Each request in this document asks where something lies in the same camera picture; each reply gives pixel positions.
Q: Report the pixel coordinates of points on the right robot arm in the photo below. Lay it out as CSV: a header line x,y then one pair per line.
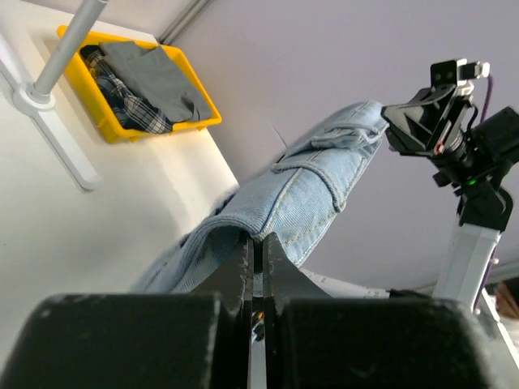
x,y
484,206

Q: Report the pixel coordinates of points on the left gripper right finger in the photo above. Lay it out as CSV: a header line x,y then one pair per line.
x,y
314,340

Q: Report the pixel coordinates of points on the plaid garment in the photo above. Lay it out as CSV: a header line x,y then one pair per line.
x,y
132,112

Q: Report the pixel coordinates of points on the blue grey garment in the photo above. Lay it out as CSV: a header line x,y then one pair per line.
x,y
297,198

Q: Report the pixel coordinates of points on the yellow plastic bin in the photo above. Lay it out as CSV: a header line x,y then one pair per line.
x,y
85,87

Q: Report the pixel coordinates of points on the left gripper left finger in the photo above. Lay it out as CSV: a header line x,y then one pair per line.
x,y
199,339

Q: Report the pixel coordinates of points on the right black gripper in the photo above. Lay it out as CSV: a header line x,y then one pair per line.
x,y
436,114

